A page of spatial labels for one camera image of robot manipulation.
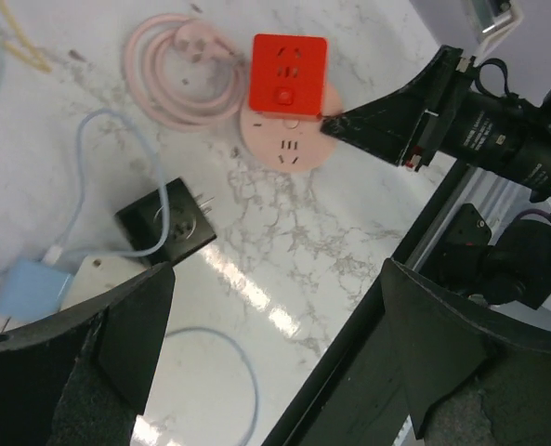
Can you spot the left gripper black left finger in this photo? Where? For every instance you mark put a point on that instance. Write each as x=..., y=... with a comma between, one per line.
x=83, y=375

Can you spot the black cube adapter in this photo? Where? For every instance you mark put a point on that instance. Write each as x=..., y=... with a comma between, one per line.
x=188, y=229

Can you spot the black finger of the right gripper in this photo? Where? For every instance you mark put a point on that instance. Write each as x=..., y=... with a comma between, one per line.
x=386, y=127

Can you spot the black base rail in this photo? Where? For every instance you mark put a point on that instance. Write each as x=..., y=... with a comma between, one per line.
x=355, y=396

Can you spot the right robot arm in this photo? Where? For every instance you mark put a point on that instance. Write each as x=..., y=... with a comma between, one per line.
x=516, y=268

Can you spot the red cube socket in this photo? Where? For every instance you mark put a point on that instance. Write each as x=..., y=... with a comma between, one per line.
x=288, y=75

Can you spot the white plug adapter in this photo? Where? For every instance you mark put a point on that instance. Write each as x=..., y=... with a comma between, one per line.
x=99, y=274

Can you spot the blue plug adapter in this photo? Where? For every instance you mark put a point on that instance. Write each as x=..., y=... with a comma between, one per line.
x=32, y=291

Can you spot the pink round socket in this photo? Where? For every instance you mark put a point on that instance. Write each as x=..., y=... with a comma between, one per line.
x=288, y=146

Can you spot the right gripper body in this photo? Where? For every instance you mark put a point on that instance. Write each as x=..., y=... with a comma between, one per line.
x=502, y=133

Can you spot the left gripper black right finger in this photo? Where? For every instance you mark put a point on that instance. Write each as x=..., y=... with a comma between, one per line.
x=471, y=376

